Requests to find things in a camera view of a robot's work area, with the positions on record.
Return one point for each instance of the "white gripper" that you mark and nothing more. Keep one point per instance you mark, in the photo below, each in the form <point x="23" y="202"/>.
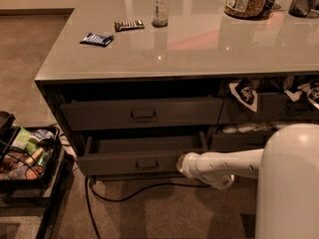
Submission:
<point x="189" y="164"/>

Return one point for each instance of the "grey drawer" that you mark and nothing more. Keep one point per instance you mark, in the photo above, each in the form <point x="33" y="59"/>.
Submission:
<point x="138" y="157"/>
<point x="142" y="113"/>
<point x="270" y="106"/>
<point x="229" y="142"/>

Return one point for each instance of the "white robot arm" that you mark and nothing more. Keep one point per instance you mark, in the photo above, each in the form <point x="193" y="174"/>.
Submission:
<point x="287" y="170"/>

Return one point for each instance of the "white packets in drawer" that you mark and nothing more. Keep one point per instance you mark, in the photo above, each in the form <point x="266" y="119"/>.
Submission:
<point x="245" y="127"/>

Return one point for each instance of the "grey counter cabinet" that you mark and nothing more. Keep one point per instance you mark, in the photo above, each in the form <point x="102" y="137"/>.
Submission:
<point x="198" y="53"/>

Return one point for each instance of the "black white chip bag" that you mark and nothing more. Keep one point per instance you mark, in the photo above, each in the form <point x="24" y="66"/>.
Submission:
<point x="310" y="90"/>
<point x="245" y="93"/>

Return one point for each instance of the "brown striped candy bar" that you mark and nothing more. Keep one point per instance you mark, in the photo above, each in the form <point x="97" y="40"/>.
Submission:
<point x="129" y="25"/>

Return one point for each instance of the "blue snack packet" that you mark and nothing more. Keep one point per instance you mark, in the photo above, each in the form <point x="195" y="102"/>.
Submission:
<point x="97" y="40"/>

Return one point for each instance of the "green snack bag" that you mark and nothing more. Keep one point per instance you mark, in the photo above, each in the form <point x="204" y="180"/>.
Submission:
<point x="32" y="140"/>

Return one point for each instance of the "clear plastic bottle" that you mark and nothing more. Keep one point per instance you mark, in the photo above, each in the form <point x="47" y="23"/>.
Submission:
<point x="160" y="13"/>

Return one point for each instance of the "dark glass container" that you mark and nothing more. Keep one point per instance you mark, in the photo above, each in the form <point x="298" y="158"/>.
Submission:
<point x="301" y="8"/>

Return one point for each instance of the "black wire snack basket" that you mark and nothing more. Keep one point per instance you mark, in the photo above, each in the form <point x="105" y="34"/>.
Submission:
<point x="20" y="169"/>

